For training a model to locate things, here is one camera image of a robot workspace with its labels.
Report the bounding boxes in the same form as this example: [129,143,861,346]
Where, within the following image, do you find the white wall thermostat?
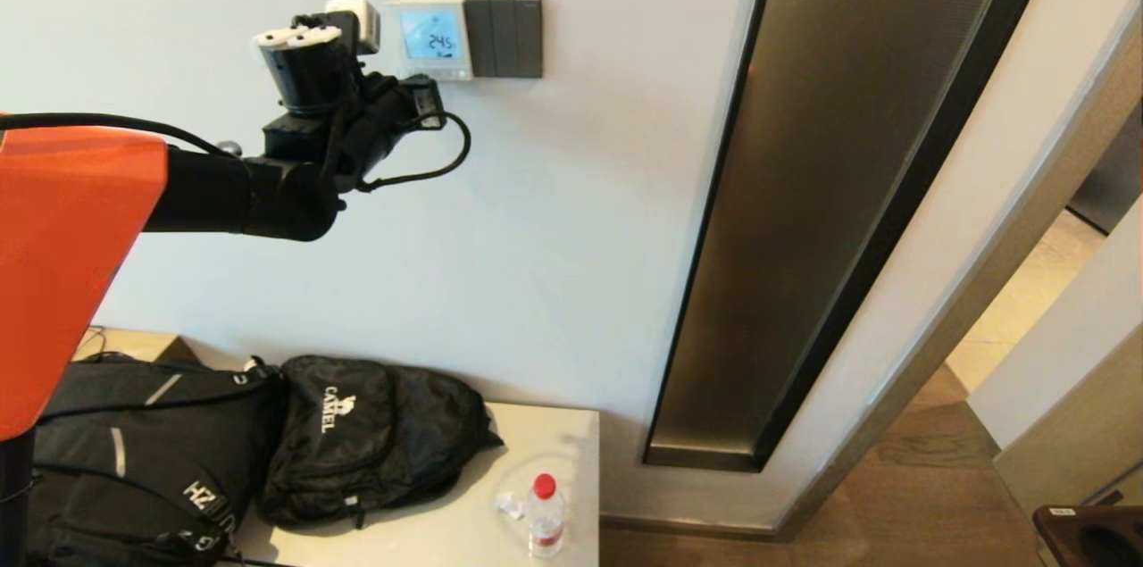
[381,0,474,82]

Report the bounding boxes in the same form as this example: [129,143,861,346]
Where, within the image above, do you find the beige door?
[967,196,1143,514]

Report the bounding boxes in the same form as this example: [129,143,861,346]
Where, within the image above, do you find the clear water bottle red cap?
[525,474,566,561]

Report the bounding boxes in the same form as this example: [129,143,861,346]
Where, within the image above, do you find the grey wall light switch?
[463,0,544,79]

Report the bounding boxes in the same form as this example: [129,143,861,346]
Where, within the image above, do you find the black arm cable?
[0,113,235,159]

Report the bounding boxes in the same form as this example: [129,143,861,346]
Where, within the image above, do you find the black Camel logo backpack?
[257,356,505,532]

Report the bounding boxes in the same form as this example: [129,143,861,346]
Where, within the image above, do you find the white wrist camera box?
[324,0,382,55]

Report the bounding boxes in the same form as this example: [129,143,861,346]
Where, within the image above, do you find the dark grey cabinet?
[1064,98,1143,238]

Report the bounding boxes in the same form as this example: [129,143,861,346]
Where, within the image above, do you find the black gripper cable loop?
[357,110,472,193]

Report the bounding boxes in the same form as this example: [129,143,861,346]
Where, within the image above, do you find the large black backpack grey stripes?
[27,354,291,567]

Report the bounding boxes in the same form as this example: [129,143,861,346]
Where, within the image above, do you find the grey-brown door frame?
[775,13,1143,546]

